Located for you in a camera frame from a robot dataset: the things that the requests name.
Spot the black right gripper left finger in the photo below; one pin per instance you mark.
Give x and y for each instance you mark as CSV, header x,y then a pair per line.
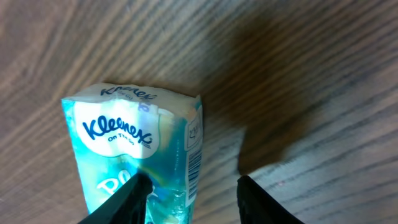
x,y
125,206

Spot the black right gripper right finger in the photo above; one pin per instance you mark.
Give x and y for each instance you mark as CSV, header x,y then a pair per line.
x,y
256,206

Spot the teal Kleenex tissue pack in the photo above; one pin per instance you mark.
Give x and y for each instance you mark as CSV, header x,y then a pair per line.
x,y
119,130

